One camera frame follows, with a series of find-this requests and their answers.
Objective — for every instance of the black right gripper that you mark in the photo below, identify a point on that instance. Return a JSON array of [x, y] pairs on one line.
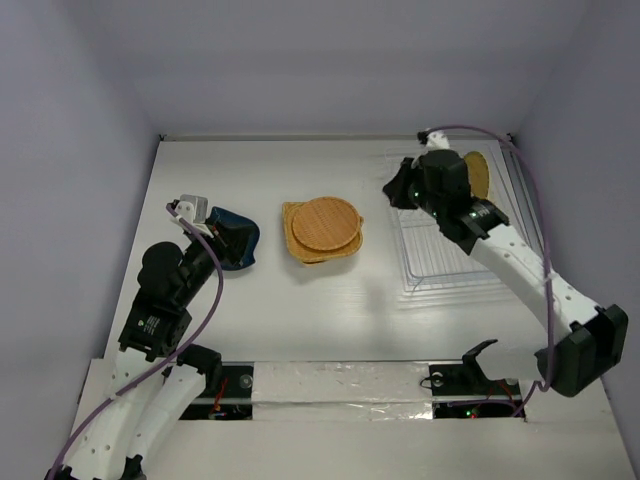
[[400, 186]]

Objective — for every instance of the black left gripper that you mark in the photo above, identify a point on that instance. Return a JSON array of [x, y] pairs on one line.
[[232, 239]]

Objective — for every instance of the dark blue plate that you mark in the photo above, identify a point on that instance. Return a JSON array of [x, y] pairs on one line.
[[231, 219]]

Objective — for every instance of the round bamboo plate green rim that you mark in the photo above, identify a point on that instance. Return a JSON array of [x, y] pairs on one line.
[[478, 173]]

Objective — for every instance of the round woven plate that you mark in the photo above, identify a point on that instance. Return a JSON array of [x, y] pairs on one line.
[[326, 223]]

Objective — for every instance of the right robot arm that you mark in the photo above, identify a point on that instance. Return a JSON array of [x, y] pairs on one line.
[[584, 339]]

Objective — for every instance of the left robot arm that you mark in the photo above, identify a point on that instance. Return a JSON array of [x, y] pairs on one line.
[[157, 373]]

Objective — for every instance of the small woven plate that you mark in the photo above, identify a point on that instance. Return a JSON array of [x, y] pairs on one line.
[[491, 196]]

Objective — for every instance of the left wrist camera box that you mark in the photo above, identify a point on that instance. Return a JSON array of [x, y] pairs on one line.
[[192, 208]]

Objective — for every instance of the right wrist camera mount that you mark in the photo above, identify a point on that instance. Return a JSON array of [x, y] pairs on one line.
[[433, 140]]

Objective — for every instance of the clear wire dish rack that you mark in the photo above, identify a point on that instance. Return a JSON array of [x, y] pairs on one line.
[[437, 240]]

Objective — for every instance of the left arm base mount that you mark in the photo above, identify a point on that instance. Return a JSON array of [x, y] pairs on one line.
[[229, 400]]

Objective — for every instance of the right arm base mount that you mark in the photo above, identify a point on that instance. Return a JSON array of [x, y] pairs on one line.
[[461, 390]]

